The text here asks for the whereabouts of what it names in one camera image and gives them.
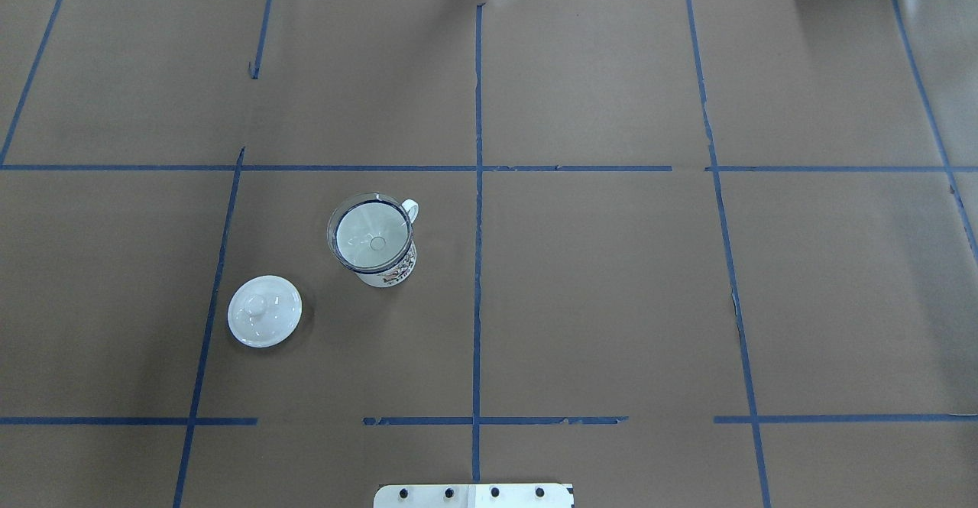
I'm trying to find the clear glass funnel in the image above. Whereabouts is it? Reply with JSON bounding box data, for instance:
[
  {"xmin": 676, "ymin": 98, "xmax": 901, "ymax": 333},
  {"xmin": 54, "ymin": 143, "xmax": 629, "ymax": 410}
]
[{"xmin": 327, "ymin": 193, "xmax": 414, "ymax": 275}]

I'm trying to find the white enamel mug blue rim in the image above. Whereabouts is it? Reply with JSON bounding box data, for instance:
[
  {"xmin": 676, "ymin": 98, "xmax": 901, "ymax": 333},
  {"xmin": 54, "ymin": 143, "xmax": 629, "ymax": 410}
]
[{"xmin": 330, "ymin": 199, "xmax": 420, "ymax": 288}]

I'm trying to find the brown paper table cover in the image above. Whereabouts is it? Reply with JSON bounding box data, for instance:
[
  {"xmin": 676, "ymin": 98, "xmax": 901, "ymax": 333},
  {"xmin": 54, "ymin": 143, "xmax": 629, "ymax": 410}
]
[{"xmin": 1, "ymin": 0, "xmax": 976, "ymax": 507}]

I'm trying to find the white ceramic lid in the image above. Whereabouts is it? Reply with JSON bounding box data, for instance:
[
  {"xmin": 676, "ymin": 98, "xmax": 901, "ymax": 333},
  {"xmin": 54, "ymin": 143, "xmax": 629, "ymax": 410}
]
[{"xmin": 226, "ymin": 275, "xmax": 303, "ymax": 348}]

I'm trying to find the white metal base plate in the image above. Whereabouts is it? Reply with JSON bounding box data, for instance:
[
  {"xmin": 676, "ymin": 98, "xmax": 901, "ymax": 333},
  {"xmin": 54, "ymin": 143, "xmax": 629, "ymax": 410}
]
[{"xmin": 373, "ymin": 483, "xmax": 575, "ymax": 507}]

